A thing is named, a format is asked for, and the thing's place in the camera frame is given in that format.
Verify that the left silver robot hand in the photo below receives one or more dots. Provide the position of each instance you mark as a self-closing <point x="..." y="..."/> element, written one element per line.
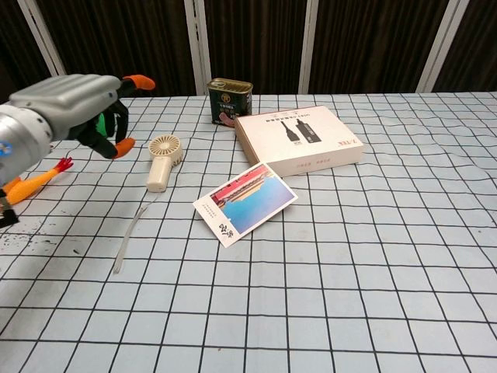
<point x="70" y="101"/>

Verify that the beige handheld fan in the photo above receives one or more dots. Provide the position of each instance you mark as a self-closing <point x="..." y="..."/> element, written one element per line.
<point x="158" y="175"/>

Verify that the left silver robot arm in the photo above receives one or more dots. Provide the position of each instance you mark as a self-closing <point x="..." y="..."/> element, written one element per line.
<point x="21" y="143"/>

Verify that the green ball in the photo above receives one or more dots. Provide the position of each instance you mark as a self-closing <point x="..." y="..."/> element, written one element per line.
<point x="101" y="124"/>

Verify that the dark slatted screen panel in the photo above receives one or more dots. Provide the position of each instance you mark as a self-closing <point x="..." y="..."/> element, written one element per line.
<point x="15" y="46"/>
<point x="124" y="39"/>
<point x="372" y="46"/>
<point x="477" y="46"/>
<point x="256" y="39"/>

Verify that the yellow rubber chicken toy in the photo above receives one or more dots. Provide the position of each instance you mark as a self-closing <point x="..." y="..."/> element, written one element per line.
<point x="35" y="182"/>

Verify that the dark green luncheon meat can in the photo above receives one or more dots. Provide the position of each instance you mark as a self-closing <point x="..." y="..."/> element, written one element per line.
<point x="229" y="103"/>

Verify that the postcard with red building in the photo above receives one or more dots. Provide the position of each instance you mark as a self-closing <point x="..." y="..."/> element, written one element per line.
<point x="248" y="202"/>

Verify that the white flat cardboard box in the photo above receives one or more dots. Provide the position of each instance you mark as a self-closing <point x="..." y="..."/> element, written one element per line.
<point x="299" y="136"/>

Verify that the white black grid tablecloth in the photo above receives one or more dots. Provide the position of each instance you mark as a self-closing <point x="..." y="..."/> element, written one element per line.
<point x="310" y="291"/>

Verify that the white screen frame post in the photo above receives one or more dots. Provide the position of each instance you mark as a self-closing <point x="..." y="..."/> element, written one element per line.
<point x="438" y="46"/>
<point x="40" y="39"/>
<point x="198" y="46"/>
<point x="308" y="46"/>

